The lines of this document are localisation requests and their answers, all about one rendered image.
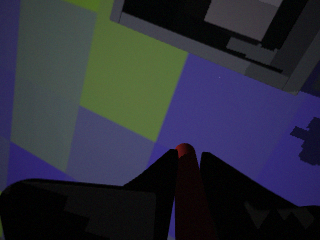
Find dark red peg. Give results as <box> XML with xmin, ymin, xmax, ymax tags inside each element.
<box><xmin>175</xmin><ymin>143</ymin><xmax>216</xmax><ymax>240</ymax></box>

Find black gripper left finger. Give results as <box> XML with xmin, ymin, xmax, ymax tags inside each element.
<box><xmin>0</xmin><ymin>149</ymin><xmax>179</xmax><ymax>240</ymax></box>

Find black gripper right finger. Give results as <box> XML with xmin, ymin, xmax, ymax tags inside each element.
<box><xmin>200</xmin><ymin>152</ymin><xmax>320</xmax><ymax>240</ymax></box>

